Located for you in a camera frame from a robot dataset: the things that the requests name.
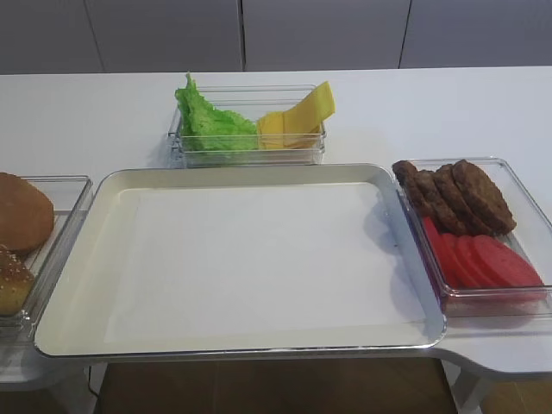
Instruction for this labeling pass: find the rightmost brown meat patty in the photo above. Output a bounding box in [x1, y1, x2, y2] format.
[452, 160, 517, 235]

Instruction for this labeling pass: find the leftmost red tomato slice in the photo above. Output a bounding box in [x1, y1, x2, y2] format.
[422, 216, 454, 288]

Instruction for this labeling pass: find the upright yellow cheese slice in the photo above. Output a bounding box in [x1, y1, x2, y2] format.
[283, 81, 336, 134]

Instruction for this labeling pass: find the clear bin with greens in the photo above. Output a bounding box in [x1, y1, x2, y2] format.
[167, 84, 326, 168]

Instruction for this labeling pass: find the brown bottom bun half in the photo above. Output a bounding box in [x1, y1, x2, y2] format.
[1, 172, 54, 255]

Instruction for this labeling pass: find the flat yellow cheese slice stack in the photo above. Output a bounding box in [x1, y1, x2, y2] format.
[256, 111, 322, 150]

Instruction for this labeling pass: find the clear bin with patties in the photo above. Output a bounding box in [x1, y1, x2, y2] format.
[396, 158, 551, 317]

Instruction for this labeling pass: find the clear bin with buns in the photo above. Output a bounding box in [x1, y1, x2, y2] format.
[1, 175, 92, 342]

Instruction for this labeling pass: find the sesame top bun half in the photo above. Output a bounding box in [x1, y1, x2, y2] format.
[0, 245, 35, 317]

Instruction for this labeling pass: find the leftmost brown meat patty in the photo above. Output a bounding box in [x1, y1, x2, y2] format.
[392, 160, 449, 233]

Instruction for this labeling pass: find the red tomato slice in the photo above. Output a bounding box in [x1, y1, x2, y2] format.
[440, 233, 477, 289]
[468, 235, 543, 287]
[422, 216, 454, 288]
[455, 235, 498, 288]

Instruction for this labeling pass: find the brown meat patty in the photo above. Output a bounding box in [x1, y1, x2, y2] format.
[414, 170, 468, 235]
[452, 160, 517, 235]
[392, 160, 449, 233]
[433, 164, 493, 235]

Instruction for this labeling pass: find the large white serving tray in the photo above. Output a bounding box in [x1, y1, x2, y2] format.
[34, 164, 446, 361]

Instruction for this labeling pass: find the front red tomato slice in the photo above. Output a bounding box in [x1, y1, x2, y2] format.
[468, 235, 543, 287]

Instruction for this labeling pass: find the black cable under table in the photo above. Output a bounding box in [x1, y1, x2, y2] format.
[85, 364, 101, 397]

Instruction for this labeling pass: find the green lettuce leaf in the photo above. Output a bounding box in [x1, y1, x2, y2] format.
[174, 72, 258, 151]

